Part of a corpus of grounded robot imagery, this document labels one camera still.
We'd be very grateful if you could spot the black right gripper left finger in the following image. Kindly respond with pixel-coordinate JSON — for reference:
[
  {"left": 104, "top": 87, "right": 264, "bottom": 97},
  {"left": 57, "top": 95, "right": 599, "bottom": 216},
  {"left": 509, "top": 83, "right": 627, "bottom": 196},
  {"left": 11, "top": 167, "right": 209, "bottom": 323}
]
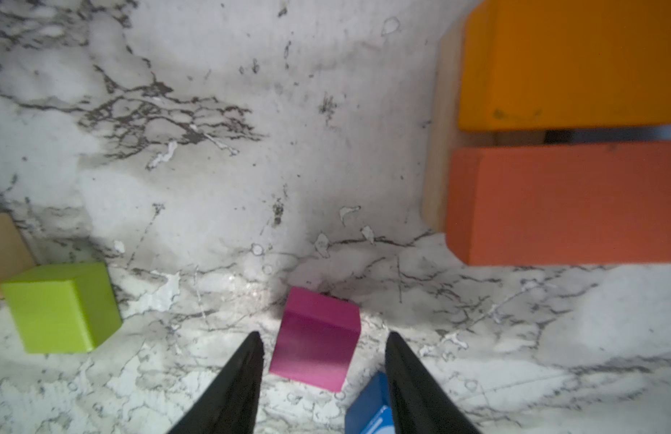
[{"left": 170, "top": 331, "right": 264, "bottom": 434}]

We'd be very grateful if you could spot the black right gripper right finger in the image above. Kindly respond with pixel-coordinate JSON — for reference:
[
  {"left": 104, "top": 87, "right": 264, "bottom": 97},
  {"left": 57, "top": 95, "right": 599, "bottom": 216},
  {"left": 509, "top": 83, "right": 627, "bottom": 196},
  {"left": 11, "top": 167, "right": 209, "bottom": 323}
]
[{"left": 385, "top": 332, "right": 480, "bottom": 434}]

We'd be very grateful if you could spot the blue number cube block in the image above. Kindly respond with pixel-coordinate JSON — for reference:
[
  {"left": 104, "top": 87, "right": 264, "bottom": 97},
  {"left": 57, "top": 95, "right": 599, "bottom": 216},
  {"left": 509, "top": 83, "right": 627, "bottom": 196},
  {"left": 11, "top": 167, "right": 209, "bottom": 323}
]
[{"left": 345, "top": 372, "right": 395, "bottom": 434}]

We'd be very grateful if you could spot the magenta cube block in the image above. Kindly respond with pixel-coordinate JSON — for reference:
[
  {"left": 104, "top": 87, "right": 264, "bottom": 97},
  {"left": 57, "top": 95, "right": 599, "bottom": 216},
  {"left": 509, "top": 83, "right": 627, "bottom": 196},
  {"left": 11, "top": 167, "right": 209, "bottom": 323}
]
[{"left": 269, "top": 287, "right": 361, "bottom": 392}]

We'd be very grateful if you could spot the red rectangular block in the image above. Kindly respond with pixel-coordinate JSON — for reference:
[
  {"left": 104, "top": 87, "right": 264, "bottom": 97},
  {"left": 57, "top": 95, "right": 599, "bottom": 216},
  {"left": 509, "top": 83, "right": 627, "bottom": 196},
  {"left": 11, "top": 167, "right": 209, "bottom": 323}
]
[{"left": 445, "top": 140, "right": 671, "bottom": 266}]

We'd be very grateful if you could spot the orange rectangular block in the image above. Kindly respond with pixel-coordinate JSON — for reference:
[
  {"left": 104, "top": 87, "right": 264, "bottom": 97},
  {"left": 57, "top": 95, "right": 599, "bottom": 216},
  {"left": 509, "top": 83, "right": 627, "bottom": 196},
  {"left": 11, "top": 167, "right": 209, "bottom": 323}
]
[{"left": 458, "top": 1, "right": 671, "bottom": 132}]

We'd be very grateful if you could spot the light blue rectangular block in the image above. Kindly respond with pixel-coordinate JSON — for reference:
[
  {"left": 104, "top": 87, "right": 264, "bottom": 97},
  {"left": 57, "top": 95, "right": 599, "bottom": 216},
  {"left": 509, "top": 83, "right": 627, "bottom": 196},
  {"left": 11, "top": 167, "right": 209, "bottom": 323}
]
[{"left": 544, "top": 125, "right": 671, "bottom": 144}]

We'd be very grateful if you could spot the lime green cube block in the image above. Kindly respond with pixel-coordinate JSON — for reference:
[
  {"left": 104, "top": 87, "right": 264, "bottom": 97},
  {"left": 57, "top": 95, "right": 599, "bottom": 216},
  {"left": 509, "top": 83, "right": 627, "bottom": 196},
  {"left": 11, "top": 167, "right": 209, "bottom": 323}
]
[{"left": 0, "top": 262, "right": 123, "bottom": 354}]

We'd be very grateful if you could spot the small orange cube block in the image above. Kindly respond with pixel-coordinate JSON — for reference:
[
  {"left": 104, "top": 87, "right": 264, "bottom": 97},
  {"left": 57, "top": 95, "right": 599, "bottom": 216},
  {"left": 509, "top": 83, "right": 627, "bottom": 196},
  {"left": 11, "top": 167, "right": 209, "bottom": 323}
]
[{"left": 0, "top": 213, "right": 36, "bottom": 299}]

